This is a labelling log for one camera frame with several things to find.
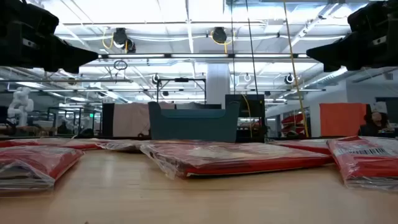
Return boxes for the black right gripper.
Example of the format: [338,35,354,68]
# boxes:
[306,29,398,73]

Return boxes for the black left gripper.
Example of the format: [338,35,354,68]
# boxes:
[0,21,100,74]

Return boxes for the teal plastic basket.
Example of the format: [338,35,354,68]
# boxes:
[147,101,241,143]

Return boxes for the orange fabric panel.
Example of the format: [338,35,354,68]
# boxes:
[319,102,368,138]

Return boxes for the long ceiling light strip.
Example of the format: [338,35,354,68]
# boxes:
[98,53,308,60]

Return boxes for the narrow black panel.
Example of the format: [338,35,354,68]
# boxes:
[101,102,115,137]

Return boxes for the red stacked objects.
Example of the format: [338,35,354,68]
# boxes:
[280,113,305,137]

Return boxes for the person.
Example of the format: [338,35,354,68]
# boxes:
[359,110,396,138]

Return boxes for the dark monitor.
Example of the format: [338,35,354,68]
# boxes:
[374,96,398,124]

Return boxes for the pink fabric panel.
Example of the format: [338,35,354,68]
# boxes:
[113,102,175,138]

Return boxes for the white building column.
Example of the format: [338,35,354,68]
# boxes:
[206,63,231,105]

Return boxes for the silver ventilation duct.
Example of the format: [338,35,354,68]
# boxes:
[304,67,349,90]

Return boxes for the yellow cable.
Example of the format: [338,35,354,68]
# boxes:
[282,0,309,138]

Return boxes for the black workstation frame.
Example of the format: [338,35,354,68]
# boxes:
[46,107,103,137]

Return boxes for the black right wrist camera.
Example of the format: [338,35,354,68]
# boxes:
[347,0,398,34]

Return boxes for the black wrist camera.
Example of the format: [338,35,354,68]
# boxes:
[0,0,60,37]
[347,0,398,34]

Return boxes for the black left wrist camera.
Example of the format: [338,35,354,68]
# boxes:
[0,0,60,37]

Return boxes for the black power cable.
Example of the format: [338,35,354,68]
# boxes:
[245,0,259,96]

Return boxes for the black aluminium table frame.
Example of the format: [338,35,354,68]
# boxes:
[0,134,398,141]

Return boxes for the thin black hanging cable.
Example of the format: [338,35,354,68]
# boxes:
[230,0,236,96]

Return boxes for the black camera rig frame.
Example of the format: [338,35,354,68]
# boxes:
[156,77,207,104]

